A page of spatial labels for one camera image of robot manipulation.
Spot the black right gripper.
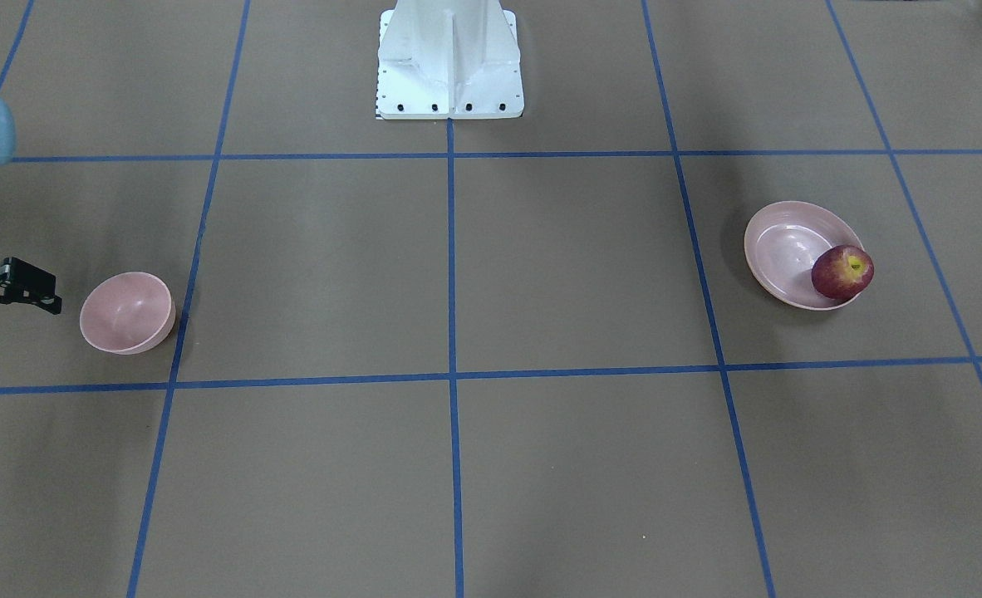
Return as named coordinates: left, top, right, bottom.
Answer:
left=0, top=257, right=62, bottom=315

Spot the pink bowl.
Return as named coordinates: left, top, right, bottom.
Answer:
left=78, top=272, right=177, bottom=355

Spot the red apple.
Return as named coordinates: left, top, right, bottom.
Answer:
left=810, top=243, right=875, bottom=301

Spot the pink plate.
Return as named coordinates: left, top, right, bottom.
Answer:
left=743, top=201, right=863, bottom=311

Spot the brown table mat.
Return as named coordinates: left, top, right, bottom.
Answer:
left=0, top=1, right=982, bottom=597

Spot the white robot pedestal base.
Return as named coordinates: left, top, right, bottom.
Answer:
left=375, top=1, right=525, bottom=120

